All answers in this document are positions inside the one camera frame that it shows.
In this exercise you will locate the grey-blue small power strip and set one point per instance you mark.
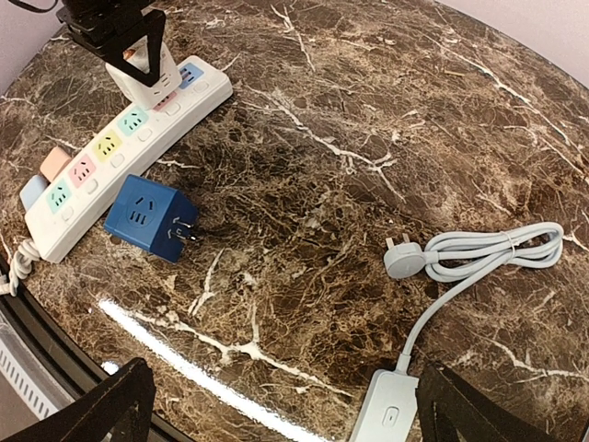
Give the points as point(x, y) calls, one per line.
point(459, 259)

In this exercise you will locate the light blue cube charger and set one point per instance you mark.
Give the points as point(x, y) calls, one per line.
point(32, 190)

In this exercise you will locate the white slotted cable duct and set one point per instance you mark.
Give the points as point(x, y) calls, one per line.
point(23, 385)

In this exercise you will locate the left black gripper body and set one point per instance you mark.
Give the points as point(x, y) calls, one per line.
point(101, 25)

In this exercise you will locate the blue cube socket adapter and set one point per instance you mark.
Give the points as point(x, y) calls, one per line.
point(153, 217)

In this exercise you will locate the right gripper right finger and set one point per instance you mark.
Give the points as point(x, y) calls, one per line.
point(450, 409)

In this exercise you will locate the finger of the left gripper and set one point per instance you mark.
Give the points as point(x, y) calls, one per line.
point(141, 60)

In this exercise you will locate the white multicolour power strip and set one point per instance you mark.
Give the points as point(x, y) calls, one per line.
point(130, 144)

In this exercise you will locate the pink cube charger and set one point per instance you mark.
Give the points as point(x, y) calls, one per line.
point(54, 163)

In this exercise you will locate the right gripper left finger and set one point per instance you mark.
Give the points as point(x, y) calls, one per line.
point(119, 407)

